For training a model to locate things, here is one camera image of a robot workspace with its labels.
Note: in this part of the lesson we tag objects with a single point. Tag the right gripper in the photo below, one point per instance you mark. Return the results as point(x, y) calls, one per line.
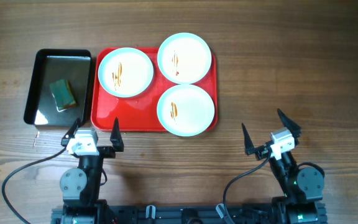
point(261, 151)

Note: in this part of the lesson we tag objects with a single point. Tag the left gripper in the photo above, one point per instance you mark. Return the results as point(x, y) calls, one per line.
point(109, 151)

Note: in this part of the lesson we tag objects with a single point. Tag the green yellow sponge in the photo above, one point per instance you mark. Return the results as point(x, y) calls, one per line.
point(63, 95)

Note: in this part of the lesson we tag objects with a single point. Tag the white plate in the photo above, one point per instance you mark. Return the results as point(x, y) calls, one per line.
point(185, 110)
point(125, 72)
point(184, 58)

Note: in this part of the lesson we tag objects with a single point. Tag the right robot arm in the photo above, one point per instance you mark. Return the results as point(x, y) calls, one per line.
point(302, 184)

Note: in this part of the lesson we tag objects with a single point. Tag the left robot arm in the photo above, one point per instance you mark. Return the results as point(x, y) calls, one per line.
point(80, 186)

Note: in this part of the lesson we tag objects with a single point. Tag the red plastic tray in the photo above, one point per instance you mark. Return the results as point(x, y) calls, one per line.
point(139, 113)

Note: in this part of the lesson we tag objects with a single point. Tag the black rectangular basin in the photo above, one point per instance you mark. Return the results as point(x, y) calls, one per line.
point(50, 66)

